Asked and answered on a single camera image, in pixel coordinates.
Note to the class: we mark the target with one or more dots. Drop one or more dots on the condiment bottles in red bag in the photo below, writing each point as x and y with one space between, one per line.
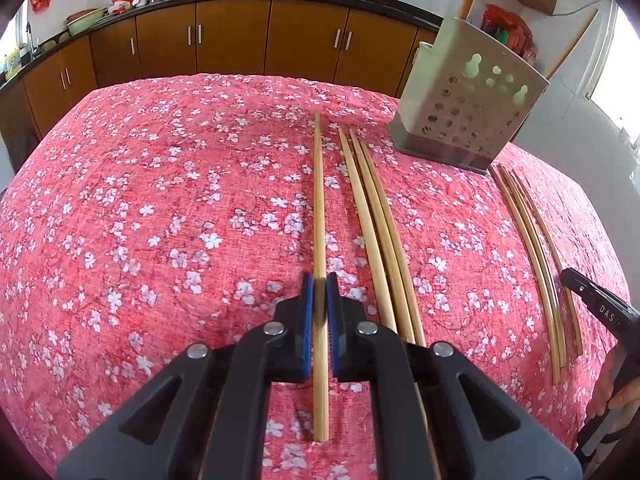
510 30

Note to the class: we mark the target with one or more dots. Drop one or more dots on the perforated beige utensil holder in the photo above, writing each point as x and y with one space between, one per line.
475 100

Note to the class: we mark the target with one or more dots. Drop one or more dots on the brown lower kitchen cabinets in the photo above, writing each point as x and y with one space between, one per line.
225 40

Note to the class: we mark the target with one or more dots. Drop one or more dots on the green basin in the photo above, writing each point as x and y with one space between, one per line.
85 22

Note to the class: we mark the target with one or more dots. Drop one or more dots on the person's right hand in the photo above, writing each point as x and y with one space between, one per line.
602 390

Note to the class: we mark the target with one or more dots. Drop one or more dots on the sink faucet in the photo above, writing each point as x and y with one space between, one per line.
30 37

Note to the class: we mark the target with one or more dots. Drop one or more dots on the red floral tablecloth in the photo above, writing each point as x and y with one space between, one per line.
175 235

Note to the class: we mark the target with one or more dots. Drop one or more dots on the red plastic bags on counter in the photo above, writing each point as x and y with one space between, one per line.
127 2

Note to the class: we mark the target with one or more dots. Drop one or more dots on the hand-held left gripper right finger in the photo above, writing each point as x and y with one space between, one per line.
334 330

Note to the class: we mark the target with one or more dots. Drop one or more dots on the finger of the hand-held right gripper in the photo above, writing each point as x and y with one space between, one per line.
595 300

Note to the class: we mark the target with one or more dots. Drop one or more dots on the large side window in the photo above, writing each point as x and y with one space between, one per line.
620 75

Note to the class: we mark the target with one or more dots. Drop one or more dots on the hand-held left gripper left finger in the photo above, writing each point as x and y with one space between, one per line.
307 330

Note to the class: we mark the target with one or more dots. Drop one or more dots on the yellow dish soap bottle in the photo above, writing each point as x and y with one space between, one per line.
12 64

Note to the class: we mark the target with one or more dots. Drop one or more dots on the black kitchen countertop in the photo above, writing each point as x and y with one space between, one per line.
150 5

